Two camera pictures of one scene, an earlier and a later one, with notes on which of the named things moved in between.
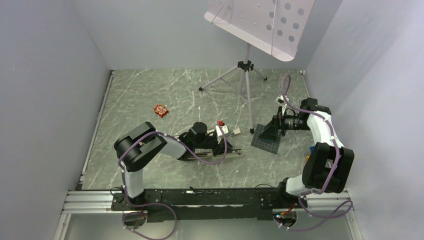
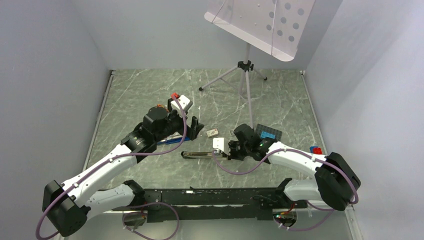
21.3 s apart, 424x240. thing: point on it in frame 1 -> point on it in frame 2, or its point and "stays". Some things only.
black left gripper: x=220 y=148 -> x=192 y=131
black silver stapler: x=199 y=155 stays
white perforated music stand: x=274 y=26 stays
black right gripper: x=278 y=122 -> x=232 y=156
